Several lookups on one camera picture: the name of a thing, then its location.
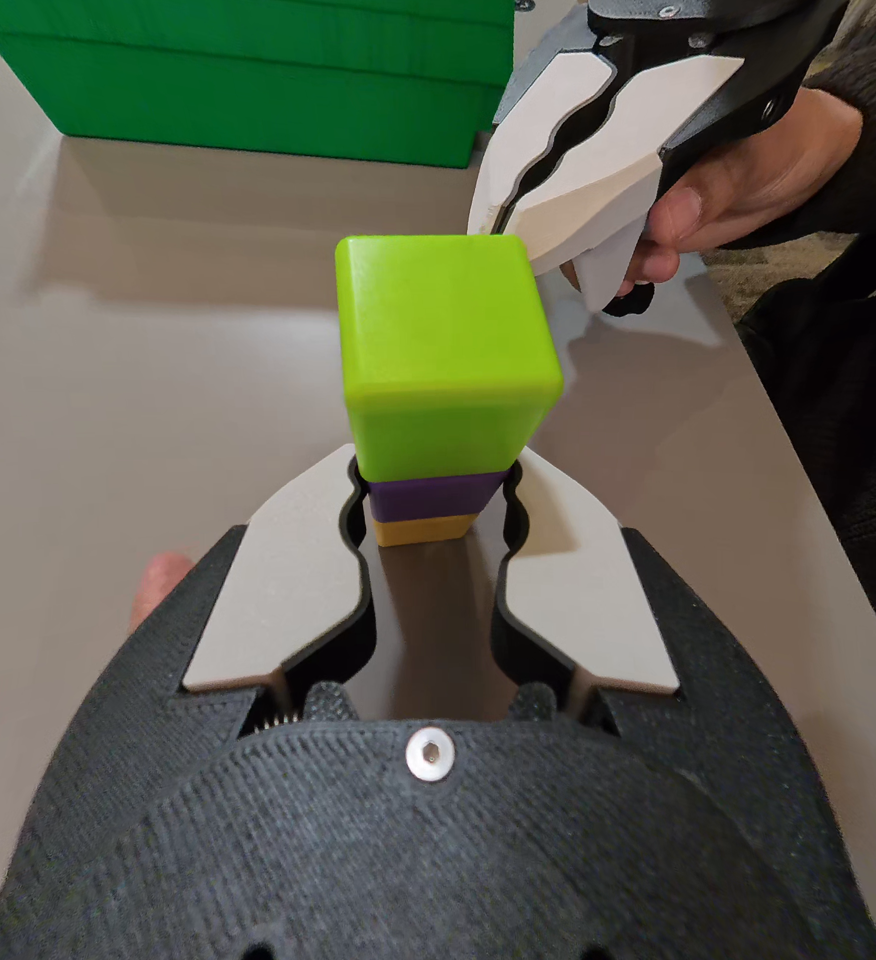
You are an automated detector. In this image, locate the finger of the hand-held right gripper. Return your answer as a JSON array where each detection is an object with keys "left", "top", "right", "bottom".
[
  {"left": 466, "top": 52, "right": 619, "bottom": 241},
  {"left": 511, "top": 56, "right": 746, "bottom": 276}
]

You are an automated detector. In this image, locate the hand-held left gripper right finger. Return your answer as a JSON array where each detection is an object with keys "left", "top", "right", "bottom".
[{"left": 490, "top": 446, "right": 682, "bottom": 721}]

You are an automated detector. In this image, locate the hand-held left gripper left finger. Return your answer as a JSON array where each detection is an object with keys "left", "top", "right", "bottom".
[{"left": 183, "top": 442, "right": 377, "bottom": 714}]

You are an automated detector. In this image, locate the yellow cube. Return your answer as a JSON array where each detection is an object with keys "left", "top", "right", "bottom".
[{"left": 372, "top": 513, "right": 481, "bottom": 547}]

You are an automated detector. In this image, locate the purple cube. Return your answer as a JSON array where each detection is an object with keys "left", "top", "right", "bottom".
[{"left": 363, "top": 471, "right": 505, "bottom": 524}]

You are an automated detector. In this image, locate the lime green cube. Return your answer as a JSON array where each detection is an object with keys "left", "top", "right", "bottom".
[{"left": 335, "top": 234, "right": 565, "bottom": 481}]

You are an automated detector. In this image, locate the green plastic bin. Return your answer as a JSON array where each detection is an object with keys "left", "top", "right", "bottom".
[{"left": 0, "top": 0, "right": 515, "bottom": 170}]

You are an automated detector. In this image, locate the grey desk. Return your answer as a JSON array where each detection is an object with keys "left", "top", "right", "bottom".
[{"left": 0, "top": 0, "right": 876, "bottom": 960}]

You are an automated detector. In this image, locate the person's right hand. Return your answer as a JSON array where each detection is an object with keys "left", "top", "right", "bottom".
[{"left": 616, "top": 84, "right": 864, "bottom": 295}]

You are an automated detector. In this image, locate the person's dark clothing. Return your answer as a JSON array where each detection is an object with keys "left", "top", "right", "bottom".
[{"left": 736, "top": 255, "right": 876, "bottom": 676}]

